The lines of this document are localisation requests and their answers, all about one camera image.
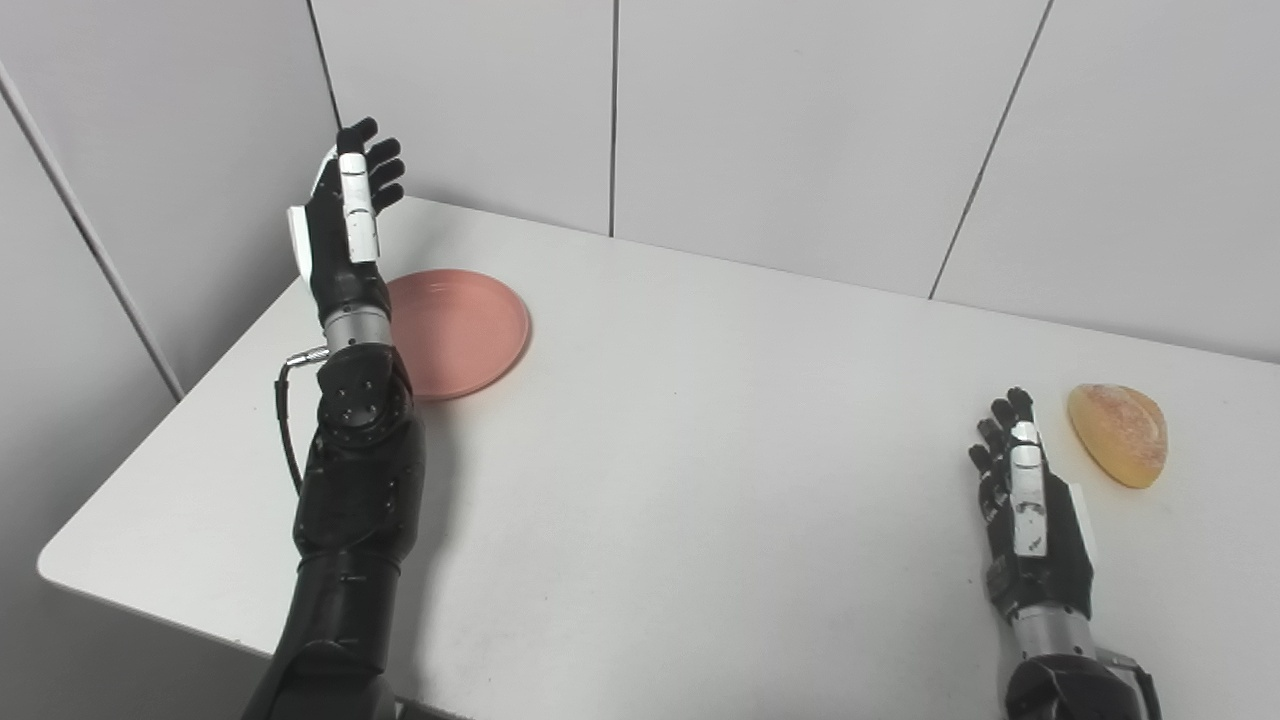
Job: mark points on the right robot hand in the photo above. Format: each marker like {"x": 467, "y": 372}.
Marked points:
{"x": 1035, "y": 530}

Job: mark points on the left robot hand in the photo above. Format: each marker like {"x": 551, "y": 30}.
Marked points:
{"x": 345, "y": 240}

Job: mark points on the golden bread roll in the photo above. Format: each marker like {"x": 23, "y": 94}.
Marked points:
{"x": 1120, "y": 430}

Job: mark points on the pink plate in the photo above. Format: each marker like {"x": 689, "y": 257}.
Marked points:
{"x": 465, "y": 330}

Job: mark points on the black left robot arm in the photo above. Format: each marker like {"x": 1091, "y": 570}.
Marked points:
{"x": 345, "y": 500}

